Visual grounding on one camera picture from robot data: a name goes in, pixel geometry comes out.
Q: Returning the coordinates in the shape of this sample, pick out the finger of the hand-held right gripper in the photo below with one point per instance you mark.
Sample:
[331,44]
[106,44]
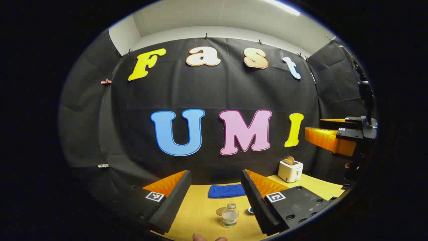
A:
[326,139]
[347,119]

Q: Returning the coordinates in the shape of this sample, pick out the toasted bread slice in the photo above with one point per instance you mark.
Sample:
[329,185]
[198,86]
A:
[289,160]

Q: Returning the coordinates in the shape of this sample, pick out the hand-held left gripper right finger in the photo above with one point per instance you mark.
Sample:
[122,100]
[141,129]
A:
[255,201]

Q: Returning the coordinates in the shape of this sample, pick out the clear plastic water bottle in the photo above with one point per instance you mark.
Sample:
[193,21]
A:
[230,217]

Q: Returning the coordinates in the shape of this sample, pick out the round brown coaster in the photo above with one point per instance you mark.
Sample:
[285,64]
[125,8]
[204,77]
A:
[219,211]

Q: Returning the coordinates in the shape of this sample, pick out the black backdrop cloth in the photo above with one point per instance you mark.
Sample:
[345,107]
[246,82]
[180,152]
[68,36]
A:
[214,87]

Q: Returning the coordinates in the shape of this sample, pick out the pink clip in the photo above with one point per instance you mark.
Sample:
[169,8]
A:
[106,81]

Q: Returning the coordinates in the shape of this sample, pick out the blue towel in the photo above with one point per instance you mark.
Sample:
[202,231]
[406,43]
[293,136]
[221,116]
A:
[226,191]

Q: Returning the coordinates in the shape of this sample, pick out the white toaster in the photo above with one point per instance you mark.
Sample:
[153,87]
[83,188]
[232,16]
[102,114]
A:
[289,170]

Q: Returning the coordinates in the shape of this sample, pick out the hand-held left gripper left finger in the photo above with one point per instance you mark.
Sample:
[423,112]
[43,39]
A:
[172,204]

